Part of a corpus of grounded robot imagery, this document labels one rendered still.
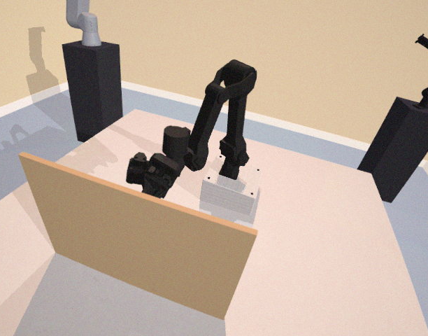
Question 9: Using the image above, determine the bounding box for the tan flat board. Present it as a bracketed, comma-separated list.
[18, 152, 258, 320]

